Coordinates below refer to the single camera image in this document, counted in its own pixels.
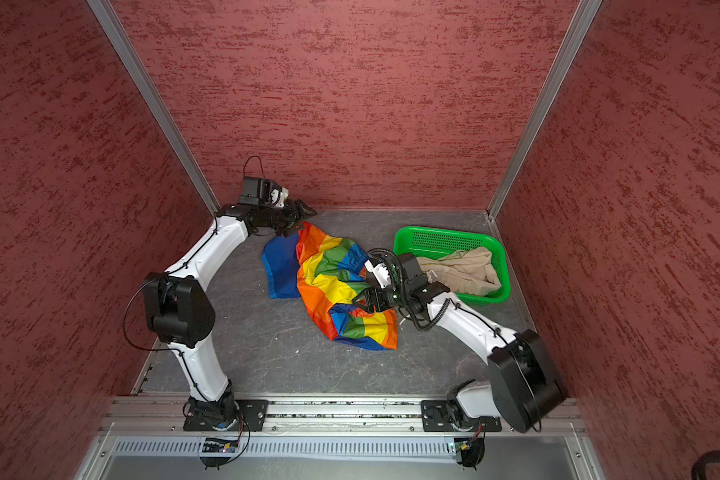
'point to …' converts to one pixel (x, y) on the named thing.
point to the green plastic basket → (427, 242)
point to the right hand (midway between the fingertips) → (361, 304)
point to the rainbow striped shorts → (328, 272)
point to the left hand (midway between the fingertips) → (312, 222)
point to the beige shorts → (467, 271)
